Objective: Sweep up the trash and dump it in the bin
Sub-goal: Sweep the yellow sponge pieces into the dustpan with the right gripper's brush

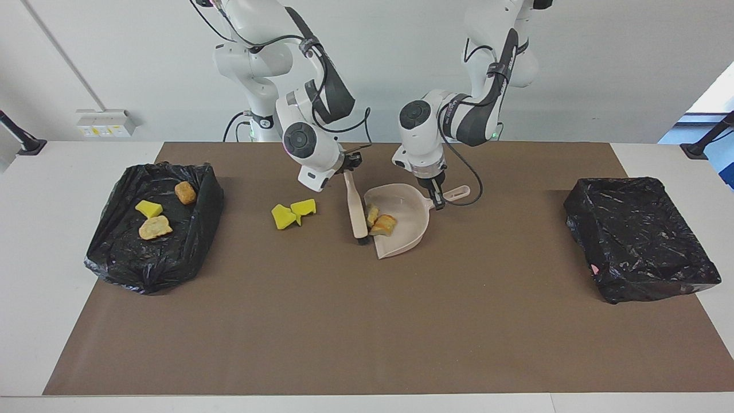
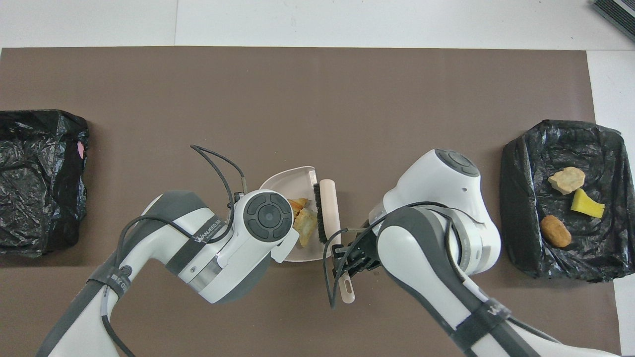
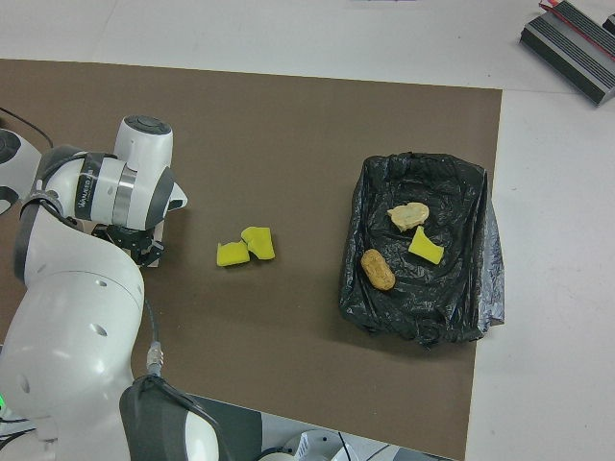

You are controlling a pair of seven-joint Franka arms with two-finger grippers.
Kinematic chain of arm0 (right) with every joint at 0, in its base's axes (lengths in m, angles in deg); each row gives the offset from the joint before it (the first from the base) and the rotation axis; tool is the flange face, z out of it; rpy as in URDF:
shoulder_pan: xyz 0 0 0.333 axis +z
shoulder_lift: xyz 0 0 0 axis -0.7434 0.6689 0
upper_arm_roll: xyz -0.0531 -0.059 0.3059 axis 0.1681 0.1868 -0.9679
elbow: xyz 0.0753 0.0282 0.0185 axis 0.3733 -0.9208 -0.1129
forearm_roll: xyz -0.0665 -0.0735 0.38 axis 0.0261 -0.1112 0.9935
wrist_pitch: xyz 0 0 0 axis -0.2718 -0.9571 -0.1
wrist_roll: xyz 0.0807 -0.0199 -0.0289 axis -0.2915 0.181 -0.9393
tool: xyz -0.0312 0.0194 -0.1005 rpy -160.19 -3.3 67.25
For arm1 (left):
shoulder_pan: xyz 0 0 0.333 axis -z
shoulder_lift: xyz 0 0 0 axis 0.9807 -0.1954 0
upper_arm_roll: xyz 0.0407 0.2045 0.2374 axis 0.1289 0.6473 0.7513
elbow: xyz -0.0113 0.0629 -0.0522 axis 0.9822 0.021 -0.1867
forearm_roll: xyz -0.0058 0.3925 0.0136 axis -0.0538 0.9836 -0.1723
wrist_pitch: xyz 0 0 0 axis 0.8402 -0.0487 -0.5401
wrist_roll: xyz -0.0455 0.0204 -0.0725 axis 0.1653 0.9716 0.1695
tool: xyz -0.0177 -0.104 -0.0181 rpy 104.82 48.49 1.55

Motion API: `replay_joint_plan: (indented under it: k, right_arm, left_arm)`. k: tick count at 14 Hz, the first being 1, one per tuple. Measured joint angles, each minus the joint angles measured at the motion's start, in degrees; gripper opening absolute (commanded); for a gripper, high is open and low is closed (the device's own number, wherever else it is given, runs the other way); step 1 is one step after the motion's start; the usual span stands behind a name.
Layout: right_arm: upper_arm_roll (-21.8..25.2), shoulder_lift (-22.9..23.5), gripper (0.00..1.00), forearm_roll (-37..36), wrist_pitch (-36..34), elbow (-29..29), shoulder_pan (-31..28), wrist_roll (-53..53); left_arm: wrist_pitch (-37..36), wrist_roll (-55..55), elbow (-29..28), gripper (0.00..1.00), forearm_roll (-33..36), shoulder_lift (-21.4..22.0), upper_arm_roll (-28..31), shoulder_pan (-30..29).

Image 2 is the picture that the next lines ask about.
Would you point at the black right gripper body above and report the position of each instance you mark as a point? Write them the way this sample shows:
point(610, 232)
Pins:
point(364, 253)

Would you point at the beige wedge sponge chunk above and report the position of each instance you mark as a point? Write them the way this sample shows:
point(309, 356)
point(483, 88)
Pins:
point(306, 225)

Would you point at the beige brush with black bristles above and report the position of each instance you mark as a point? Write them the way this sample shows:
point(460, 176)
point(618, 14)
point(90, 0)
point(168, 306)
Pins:
point(331, 208)

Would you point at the orange striped sponge chunk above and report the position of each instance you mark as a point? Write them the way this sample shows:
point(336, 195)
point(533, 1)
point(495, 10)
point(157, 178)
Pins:
point(299, 204)

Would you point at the beige plastic dustpan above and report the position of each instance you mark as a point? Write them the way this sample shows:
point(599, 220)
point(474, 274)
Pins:
point(283, 181)

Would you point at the brown oval sponge chunk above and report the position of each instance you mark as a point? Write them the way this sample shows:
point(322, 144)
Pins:
point(555, 231)

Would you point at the pale rounded sponge chunk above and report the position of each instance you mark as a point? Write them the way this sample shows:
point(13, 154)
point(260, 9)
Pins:
point(566, 180)

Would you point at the small yellow sponge piece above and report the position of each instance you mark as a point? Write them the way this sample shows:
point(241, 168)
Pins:
point(585, 204)

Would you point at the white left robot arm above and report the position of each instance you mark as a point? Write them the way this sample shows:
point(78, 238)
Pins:
point(198, 258)

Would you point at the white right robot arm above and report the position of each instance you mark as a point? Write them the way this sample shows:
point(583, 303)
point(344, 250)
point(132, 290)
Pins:
point(436, 198)

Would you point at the black bag lined bin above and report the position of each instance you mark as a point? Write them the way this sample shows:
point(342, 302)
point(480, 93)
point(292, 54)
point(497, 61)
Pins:
point(526, 198)

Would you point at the black bag bin pink mark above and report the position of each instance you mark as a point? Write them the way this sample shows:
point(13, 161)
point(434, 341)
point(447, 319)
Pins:
point(49, 213)

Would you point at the brown table mat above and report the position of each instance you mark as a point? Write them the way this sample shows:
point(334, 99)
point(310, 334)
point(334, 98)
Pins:
point(297, 99)

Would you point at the grey ribbed device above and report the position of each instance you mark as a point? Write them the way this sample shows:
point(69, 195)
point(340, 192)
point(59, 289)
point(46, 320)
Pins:
point(617, 15)

